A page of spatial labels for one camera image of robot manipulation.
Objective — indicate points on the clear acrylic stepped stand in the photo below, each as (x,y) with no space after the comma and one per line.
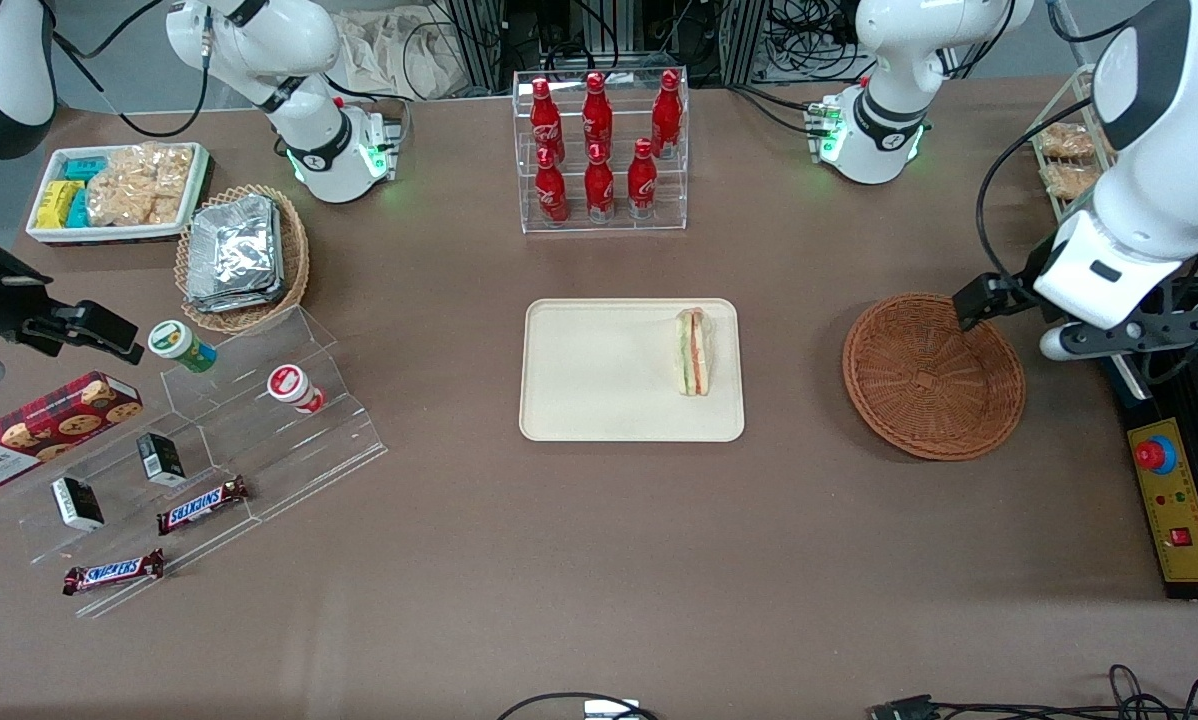
(259,450)

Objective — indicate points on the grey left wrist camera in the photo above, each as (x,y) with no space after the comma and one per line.
(1059,343)

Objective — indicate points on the red emergency stop button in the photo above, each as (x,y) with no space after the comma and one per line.
(1152,455)

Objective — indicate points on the teal snack pack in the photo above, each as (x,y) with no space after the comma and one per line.
(79,210)
(84,168)

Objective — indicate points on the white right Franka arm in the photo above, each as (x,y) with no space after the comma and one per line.
(259,40)

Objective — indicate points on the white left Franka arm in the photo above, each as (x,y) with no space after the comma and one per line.
(1159,200)

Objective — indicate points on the small black box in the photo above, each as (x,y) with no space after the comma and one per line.
(77,503)
(162,458)

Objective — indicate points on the clear bag of crackers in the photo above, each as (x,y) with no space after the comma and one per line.
(139,185)

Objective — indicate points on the silver foil pack stack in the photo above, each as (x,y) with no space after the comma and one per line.
(234,250)

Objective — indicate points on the triangle sandwich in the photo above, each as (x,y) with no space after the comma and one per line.
(694,350)

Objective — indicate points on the red cola bottle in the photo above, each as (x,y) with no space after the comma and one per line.
(667,110)
(597,110)
(642,180)
(599,185)
(551,190)
(544,115)

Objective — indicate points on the beige cloth bag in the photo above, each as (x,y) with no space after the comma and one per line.
(389,50)

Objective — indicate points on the clear acrylic bottle rack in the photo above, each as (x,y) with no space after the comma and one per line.
(519,150)

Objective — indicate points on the beige plastic tray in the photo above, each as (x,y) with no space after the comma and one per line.
(599,370)

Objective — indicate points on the brown round wicker basket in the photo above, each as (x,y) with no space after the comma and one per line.
(929,380)

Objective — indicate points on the red Walkers cookie box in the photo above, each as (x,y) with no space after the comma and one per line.
(49,425)

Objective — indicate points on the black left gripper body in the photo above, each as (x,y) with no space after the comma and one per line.
(1021,281)

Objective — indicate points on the black aluminium frame rack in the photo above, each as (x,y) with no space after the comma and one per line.
(499,40)

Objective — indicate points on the green lid snack cup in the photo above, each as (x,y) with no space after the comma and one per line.
(174,342)

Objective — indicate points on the yellow snack pack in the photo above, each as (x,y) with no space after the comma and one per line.
(54,203)

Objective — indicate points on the red lid snack cup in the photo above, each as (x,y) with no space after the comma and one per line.
(289,385)

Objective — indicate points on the clear bag of snacks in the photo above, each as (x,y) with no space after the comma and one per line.
(1071,181)
(1064,140)

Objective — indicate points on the Snickers chocolate bar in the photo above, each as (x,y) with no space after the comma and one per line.
(202,506)
(114,572)

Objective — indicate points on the white rectangular snack tray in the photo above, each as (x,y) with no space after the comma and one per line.
(49,236)

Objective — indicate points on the yellow control panel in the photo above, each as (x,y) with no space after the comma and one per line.
(1184,560)

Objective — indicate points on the light oval wicker basket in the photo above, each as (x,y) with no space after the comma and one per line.
(294,270)

